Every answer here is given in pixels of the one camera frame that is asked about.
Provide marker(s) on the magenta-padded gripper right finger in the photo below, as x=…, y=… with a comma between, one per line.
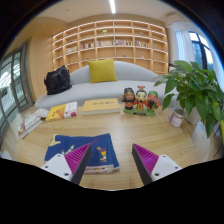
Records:
x=160, y=166

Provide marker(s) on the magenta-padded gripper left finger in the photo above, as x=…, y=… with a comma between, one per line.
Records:
x=63, y=166

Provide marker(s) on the blue patterned towel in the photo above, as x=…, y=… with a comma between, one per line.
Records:
x=103, y=151

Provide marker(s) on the white open magazine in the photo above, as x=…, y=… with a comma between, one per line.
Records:
x=33, y=120

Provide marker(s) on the yellow and white book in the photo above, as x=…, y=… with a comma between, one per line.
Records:
x=60, y=111

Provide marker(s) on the red-covered book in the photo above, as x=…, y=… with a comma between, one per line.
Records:
x=22, y=129

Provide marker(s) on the small white patterned pouch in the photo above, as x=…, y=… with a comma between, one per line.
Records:
x=43, y=112

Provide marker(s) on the white chair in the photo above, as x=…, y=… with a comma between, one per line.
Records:
x=5, y=155

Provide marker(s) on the colourful figurine trio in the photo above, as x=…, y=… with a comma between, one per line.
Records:
x=140, y=100

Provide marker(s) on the lime green chair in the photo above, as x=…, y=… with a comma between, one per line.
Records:
x=222, y=131

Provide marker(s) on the flat yellow book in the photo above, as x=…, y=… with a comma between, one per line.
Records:
x=101, y=106

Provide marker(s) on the grey curved sofa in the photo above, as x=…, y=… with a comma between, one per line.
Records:
x=96, y=91

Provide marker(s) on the green potted plant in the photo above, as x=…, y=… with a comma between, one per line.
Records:
x=196, y=90

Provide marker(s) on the black backpack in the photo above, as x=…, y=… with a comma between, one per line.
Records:
x=58, y=81

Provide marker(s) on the grey-framed glass door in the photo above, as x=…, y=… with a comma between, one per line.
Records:
x=13, y=86

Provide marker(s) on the yellow cushion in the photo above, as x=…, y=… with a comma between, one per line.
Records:
x=102, y=71

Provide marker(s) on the dark-framed window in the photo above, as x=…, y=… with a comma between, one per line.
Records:
x=199, y=50

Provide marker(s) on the white sheer curtain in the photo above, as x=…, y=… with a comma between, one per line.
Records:
x=184, y=45

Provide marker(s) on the long ceiling light strip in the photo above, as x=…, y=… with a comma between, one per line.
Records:
x=112, y=6

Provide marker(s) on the wooden wall shelf unit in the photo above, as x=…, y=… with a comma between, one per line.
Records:
x=110, y=40

